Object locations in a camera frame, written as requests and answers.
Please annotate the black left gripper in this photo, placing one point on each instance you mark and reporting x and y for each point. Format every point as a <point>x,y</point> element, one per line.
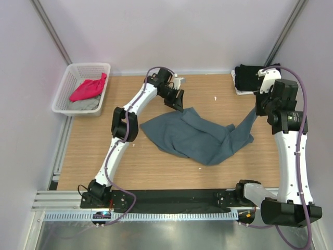
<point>179,105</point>

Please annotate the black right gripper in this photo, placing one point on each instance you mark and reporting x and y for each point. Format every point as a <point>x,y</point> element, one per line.
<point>259,112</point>

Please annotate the teal blue t-shirt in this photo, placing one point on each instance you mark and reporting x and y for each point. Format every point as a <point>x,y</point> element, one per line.
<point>185,134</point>

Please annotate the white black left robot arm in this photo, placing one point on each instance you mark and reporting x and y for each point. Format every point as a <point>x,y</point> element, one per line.
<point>159,81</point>

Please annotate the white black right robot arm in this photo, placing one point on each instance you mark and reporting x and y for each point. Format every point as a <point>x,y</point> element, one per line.
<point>293,205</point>

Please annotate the folded black t-shirt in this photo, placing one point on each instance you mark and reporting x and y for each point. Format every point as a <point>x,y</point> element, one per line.
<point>246,78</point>

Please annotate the folded white t-shirt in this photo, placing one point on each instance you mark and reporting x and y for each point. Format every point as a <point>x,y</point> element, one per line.
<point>239,92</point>

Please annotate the grey t-shirt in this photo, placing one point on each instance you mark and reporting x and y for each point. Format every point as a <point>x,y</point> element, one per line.
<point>86,104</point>

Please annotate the pink t-shirt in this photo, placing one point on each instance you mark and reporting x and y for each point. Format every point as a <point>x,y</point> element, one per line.
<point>89,89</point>

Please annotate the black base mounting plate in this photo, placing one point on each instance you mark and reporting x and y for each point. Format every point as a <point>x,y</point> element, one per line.
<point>201,201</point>

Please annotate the white plastic laundry basket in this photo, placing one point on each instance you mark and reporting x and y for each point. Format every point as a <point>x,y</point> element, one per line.
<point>74,75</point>

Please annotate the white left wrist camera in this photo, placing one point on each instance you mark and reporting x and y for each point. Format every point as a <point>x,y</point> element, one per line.
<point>177,82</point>

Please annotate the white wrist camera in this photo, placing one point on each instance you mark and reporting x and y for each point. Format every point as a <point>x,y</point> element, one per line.
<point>177,82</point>
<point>268,78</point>

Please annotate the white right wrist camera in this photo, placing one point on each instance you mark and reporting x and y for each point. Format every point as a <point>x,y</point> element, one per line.
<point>268,78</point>

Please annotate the white slotted cable duct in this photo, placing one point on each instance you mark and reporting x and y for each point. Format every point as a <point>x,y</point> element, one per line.
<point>131,217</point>

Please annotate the aluminium frame rail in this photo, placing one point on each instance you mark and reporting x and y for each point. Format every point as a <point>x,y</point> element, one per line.
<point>61,200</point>

